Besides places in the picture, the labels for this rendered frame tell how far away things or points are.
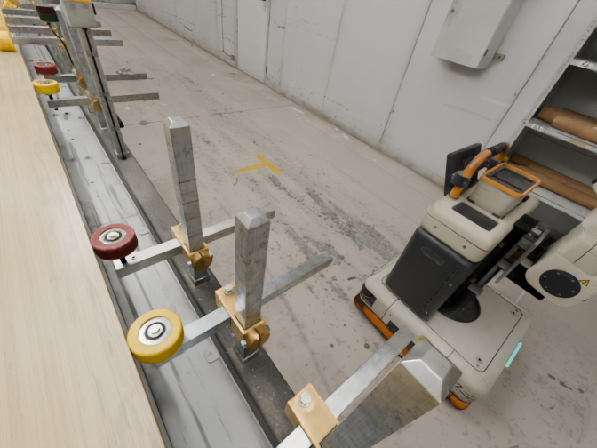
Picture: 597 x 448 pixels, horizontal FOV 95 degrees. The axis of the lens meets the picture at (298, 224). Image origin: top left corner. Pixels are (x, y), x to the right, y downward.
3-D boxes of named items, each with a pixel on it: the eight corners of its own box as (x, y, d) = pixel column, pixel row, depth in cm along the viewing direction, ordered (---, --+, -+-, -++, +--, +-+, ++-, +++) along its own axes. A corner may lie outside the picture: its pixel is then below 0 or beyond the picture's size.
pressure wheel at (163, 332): (148, 391, 47) (131, 364, 39) (138, 350, 52) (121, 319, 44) (195, 366, 51) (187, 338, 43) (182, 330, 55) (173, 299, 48)
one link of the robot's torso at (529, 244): (482, 274, 115) (522, 232, 99) (507, 249, 130) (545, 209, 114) (552, 324, 101) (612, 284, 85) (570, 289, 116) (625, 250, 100)
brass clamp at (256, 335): (238, 292, 63) (238, 278, 60) (271, 339, 56) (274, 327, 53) (212, 305, 60) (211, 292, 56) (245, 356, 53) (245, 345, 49)
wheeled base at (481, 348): (348, 303, 156) (362, 276, 140) (410, 260, 190) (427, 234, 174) (457, 417, 121) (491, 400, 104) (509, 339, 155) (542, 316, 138)
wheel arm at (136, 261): (268, 213, 89) (269, 203, 86) (274, 220, 87) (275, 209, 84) (116, 270, 65) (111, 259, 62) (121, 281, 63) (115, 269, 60)
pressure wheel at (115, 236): (132, 286, 61) (117, 252, 53) (98, 278, 61) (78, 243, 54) (153, 260, 67) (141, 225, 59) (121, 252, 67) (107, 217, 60)
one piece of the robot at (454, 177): (435, 212, 112) (440, 156, 104) (473, 189, 131) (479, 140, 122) (465, 218, 104) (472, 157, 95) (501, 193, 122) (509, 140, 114)
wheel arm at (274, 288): (322, 260, 74) (324, 249, 71) (330, 268, 72) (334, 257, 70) (151, 355, 50) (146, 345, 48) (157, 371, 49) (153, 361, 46)
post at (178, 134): (203, 276, 80) (181, 113, 49) (209, 285, 79) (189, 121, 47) (191, 282, 79) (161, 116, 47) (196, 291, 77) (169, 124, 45)
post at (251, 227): (248, 351, 69) (257, 201, 38) (255, 363, 67) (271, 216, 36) (235, 359, 67) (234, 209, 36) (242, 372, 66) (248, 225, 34)
